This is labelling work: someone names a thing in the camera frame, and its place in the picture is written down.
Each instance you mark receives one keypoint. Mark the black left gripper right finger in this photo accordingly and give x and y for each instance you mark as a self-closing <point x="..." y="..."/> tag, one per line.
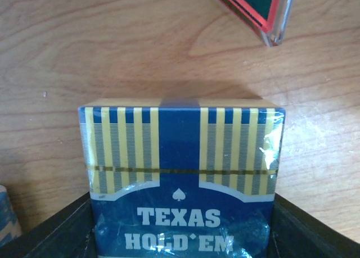
<point x="295" y="233"/>

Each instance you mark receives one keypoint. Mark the red green triangular button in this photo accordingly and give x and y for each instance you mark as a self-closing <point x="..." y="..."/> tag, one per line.
<point x="266" y="18"/>

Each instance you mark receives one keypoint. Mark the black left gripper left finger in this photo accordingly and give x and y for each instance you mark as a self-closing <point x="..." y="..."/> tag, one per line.
<point x="69" y="233"/>

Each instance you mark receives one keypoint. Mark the blue Texas Hold'em card deck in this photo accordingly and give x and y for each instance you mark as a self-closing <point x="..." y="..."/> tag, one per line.
<point x="189" y="179"/>

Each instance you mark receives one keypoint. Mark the blue white chip stack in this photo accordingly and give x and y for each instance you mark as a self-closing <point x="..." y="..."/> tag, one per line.
<point x="9" y="224"/>

